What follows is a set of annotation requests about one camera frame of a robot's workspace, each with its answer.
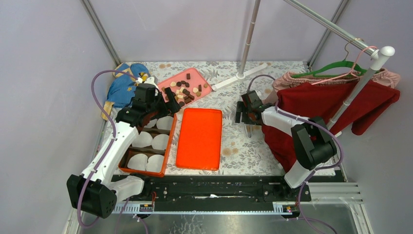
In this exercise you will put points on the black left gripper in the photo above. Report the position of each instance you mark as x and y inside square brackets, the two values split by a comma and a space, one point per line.
[172, 105]

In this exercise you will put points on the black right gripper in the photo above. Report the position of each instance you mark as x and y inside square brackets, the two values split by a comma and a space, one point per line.
[239, 109]

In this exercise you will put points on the pink tray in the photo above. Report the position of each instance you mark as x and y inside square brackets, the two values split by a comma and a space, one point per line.
[185, 90]

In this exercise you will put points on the orange box lid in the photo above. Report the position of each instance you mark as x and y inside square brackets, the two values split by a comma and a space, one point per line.
[200, 137]

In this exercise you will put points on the orange chocolate box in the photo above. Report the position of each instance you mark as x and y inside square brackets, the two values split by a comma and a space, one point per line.
[149, 151]

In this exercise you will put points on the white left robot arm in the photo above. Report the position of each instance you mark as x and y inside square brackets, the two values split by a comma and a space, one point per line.
[93, 191]

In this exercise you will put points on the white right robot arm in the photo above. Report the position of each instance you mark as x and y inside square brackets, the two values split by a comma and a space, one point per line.
[313, 144]

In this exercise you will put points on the white paper cup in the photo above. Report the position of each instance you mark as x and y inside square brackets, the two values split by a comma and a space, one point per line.
[155, 163]
[160, 142]
[144, 139]
[151, 123]
[165, 123]
[138, 162]

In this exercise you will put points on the blue plush toy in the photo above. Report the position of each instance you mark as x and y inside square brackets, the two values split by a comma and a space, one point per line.
[122, 88]

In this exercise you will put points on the pink garment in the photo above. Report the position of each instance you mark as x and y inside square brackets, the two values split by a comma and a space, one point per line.
[383, 77]

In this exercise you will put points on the dark red garment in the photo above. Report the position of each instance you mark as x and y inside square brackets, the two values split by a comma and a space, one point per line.
[309, 100]

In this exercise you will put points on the green hanger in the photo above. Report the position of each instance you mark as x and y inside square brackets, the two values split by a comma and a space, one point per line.
[334, 65]

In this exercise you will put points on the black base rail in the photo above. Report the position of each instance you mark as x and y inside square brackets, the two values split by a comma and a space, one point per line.
[212, 194]

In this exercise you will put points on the pink wire hanger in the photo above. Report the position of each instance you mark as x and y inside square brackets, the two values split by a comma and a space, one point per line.
[327, 78]

